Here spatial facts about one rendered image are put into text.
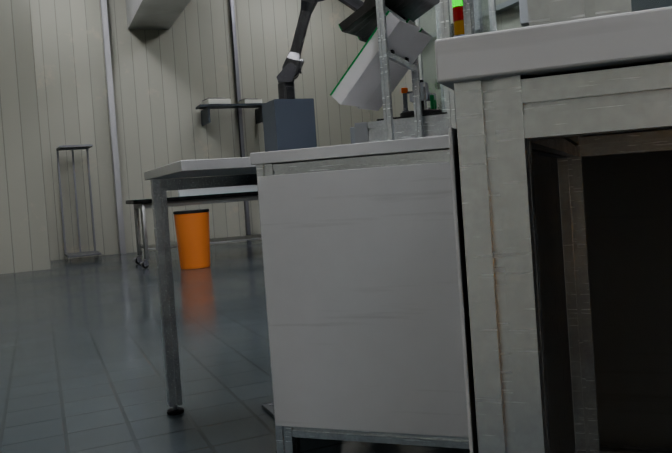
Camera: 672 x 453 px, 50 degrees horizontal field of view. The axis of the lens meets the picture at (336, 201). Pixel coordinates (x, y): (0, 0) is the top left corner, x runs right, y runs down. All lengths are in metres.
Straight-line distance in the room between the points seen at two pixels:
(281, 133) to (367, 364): 0.92
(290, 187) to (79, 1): 9.42
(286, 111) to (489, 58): 1.90
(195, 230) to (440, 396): 5.96
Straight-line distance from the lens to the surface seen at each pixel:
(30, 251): 9.25
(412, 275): 1.67
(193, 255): 7.53
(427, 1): 2.16
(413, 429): 1.76
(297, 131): 2.38
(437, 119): 2.24
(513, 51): 0.49
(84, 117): 10.73
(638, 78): 0.50
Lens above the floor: 0.77
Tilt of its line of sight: 1 degrees down
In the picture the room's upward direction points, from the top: 4 degrees counter-clockwise
